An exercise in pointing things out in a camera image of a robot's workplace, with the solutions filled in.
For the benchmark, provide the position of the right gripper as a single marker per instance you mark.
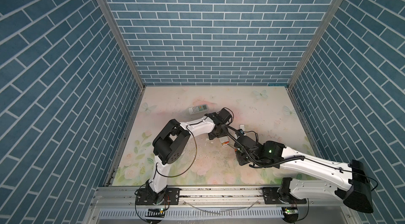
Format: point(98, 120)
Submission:
point(240, 161)

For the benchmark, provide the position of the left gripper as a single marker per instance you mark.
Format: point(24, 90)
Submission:
point(224, 133)

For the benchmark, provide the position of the white remote control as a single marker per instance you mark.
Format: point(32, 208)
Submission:
point(198, 109)
point(224, 141)

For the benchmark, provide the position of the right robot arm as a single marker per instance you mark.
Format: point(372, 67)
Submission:
point(309, 177)

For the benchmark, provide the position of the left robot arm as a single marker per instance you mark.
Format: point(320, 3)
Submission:
point(170, 143)

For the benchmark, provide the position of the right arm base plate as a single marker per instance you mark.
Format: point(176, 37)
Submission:
point(277, 195)

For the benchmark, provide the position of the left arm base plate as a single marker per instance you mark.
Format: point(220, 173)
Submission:
point(147, 197)

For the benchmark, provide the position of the white ribbed cable duct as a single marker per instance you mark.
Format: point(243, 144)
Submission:
point(191, 213)

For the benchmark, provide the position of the aluminium mounting rail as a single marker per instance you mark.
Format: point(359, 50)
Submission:
point(208, 195)

